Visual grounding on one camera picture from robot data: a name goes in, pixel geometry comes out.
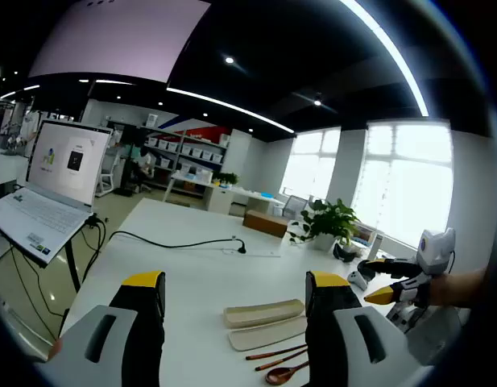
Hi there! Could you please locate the window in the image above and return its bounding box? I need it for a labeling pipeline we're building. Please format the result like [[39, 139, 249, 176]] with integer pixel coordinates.
[[350, 119, 455, 248], [279, 126, 342, 202]]

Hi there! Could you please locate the white ceiling panel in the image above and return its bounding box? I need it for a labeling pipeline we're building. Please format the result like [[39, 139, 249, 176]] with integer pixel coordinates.
[[27, 0, 213, 85]]

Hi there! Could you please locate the ceiling light strip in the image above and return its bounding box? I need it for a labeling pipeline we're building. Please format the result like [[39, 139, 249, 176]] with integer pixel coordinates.
[[339, 0, 431, 119], [166, 85, 296, 135]]

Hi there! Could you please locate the storage shelf with white bins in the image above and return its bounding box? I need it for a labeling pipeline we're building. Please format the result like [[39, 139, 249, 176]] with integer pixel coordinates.
[[142, 123, 230, 193]]

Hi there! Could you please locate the brown cardboard box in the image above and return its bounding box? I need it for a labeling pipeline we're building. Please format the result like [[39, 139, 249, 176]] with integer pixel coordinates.
[[242, 209, 289, 239]]

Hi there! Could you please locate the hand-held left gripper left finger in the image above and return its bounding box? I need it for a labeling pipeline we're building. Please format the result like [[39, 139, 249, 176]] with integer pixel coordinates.
[[35, 270, 167, 387]]

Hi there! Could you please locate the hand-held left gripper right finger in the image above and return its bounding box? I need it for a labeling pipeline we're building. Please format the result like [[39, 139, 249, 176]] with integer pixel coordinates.
[[304, 270, 435, 387]]

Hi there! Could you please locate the white handheld controller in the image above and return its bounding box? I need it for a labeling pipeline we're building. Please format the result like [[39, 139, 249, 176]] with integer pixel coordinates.
[[347, 270, 371, 291]]

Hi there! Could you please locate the small green potted plant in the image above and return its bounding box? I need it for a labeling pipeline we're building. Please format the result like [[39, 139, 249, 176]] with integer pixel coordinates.
[[217, 172, 240, 189]]

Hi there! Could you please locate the beige cutlery case base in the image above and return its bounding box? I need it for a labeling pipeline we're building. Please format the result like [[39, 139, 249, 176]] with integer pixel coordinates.
[[223, 298, 306, 329]]

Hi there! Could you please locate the beige cutlery case lid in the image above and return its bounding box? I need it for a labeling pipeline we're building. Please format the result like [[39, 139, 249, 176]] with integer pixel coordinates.
[[227, 315, 309, 352]]

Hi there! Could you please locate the white power strip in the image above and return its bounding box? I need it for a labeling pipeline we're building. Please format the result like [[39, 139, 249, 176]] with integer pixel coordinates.
[[221, 247, 282, 259]]

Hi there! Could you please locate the white laptop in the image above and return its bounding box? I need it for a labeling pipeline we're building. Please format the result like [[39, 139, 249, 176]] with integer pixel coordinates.
[[0, 118, 114, 268]]

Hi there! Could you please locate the person's left hand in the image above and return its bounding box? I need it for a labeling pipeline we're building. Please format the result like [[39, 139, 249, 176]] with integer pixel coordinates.
[[48, 338, 65, 361]]

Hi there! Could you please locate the black power cable with plug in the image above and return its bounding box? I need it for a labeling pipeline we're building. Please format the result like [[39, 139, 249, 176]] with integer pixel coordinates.
[[108, 230, 247, 256]]

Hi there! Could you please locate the black laptop cable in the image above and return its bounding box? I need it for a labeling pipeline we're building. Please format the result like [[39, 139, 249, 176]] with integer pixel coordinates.
[[81, 214, 109, 285]]

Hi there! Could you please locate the brown wooden spoon utensil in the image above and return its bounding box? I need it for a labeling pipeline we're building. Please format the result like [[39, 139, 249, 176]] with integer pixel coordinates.
[[265, 360, 310, 386]]

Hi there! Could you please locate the grey office chair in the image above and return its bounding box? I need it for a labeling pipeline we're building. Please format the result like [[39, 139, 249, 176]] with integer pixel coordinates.
[[284, 194, 310, 221]]

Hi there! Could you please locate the white office desk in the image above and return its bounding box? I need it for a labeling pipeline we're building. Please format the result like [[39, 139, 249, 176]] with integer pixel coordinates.
[[162, 172, 284, 215]]

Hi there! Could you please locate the green potted plant white pot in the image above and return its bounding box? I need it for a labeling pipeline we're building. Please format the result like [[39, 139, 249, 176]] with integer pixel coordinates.
[[288, 198, 361, 252]]

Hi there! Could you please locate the brown wooden chopstick utensil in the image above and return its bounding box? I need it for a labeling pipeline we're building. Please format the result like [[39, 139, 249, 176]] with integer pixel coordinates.
[[245, 343, 309, 361], [255, 349, 309, 372]]

